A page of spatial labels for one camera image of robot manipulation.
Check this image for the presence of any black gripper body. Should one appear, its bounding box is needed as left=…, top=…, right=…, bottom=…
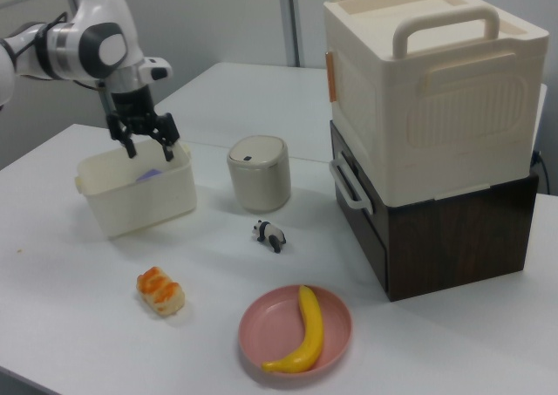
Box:
left=105, top=85, right=180, bottom=148

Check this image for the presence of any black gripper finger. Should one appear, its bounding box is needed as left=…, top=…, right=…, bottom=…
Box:
left=107, top=118, right=137, bottom=158
left=149, top=113, right=181, bottom=163

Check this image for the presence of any purple cube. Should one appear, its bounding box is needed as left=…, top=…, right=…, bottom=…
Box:
left=135, top=168, right=165, bottom=183

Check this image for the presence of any cream open plastic box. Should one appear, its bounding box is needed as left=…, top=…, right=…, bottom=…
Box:
left=74, top=140, right=199, bottom=241

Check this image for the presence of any beige small trash can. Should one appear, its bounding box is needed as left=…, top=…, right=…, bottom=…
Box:
left=226, top=134, right=292, bottom=215

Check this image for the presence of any toy panda figure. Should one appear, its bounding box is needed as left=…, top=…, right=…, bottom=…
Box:
left=250, top=219, right=288, bottom=254

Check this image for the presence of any toy bread with orange stripes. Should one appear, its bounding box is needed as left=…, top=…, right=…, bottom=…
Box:
left=136, top=266, right=187, bottom=319

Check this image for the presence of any pink plate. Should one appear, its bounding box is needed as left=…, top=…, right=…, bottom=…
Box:
left=238, top=283, right=353, bottom=377

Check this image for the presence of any yellow toy banana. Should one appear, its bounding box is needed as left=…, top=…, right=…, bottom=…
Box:
left=261, top=284, right=325, bottom=374

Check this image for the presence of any dark wood drawer cabinet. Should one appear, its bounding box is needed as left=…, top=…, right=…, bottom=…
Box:
left=329, top=119, right=541, bottom=303

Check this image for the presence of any cream storage container with handles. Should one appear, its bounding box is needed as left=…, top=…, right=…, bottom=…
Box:
left=323, top=0, right=550, bottom=206

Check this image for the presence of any black cable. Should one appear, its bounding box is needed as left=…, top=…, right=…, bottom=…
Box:
left=530, top=149, right=551, bottom=194

